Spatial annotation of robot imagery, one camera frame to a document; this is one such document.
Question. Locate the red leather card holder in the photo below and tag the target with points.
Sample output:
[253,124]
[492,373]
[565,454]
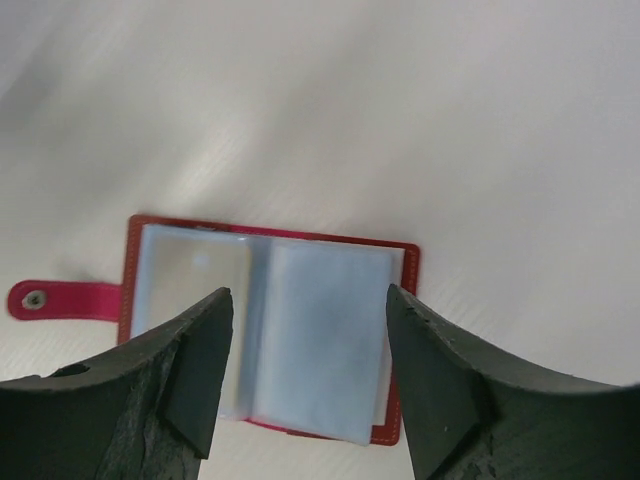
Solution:
[317,361]

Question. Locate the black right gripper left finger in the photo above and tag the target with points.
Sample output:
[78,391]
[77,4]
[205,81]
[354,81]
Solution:
[145,409]

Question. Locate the gold credit card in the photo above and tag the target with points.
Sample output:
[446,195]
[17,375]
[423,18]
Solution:
[185,270]

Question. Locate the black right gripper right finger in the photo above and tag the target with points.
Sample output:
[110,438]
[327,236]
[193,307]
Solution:
[474,411]

